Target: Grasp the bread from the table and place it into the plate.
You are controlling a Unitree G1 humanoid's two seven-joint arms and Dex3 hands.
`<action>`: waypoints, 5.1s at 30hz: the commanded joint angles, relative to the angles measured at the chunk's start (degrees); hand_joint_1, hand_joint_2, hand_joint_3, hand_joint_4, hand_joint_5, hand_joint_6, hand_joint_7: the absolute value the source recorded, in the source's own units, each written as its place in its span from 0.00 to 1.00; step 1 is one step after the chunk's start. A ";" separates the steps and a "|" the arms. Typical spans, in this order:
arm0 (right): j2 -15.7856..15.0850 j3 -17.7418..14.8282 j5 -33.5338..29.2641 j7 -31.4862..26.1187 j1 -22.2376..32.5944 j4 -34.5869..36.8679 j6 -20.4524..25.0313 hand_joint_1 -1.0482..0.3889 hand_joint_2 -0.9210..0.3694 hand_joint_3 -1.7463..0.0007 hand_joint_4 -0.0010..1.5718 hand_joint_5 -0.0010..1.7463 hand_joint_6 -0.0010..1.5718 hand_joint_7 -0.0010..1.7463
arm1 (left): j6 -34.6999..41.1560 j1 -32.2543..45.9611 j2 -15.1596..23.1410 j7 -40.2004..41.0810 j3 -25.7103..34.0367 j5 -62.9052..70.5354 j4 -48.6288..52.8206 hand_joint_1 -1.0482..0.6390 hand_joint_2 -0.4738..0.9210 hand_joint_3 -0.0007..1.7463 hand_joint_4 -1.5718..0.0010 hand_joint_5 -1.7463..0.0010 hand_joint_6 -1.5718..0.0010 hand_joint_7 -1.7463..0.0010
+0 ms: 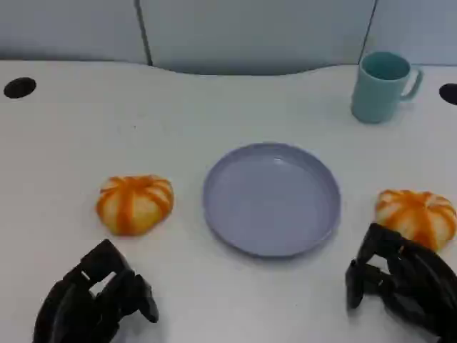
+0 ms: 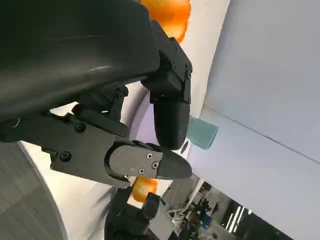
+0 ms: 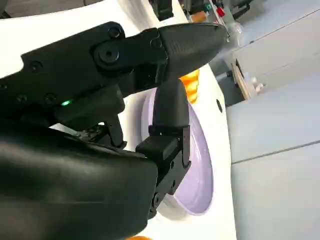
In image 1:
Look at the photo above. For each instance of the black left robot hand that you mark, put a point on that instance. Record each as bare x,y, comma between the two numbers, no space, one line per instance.
78,307

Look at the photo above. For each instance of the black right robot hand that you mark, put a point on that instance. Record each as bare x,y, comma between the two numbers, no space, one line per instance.
421,286

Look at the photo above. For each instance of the lilac plate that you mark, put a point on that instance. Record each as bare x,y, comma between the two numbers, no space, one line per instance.
271,200

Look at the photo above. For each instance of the pale green mug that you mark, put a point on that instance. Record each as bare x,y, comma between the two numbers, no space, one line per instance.
375,96

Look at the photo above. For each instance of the grey partition panel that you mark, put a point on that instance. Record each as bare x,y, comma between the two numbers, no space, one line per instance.
71,28
417,25
257,35

